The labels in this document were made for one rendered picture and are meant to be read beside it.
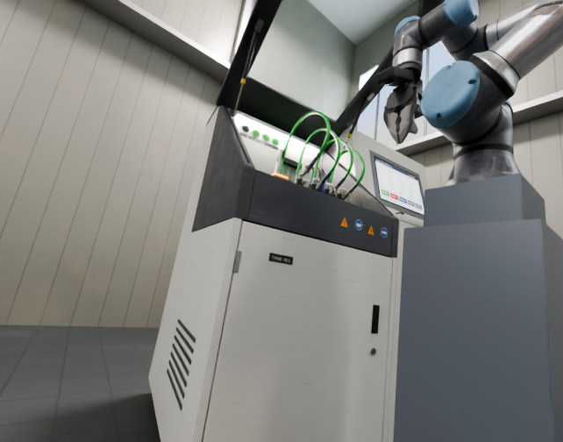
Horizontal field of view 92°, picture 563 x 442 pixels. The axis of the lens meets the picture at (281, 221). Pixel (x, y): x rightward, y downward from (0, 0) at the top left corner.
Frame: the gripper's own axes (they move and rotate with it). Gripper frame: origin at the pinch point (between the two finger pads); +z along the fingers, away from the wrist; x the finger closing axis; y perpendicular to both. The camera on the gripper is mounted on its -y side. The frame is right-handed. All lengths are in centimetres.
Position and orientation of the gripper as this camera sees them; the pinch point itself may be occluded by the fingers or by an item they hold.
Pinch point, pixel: (398, 137)
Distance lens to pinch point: 76.0
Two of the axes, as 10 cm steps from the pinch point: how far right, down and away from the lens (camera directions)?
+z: -1.4, 9.7, -2.1
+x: -5.9, 0.9, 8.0
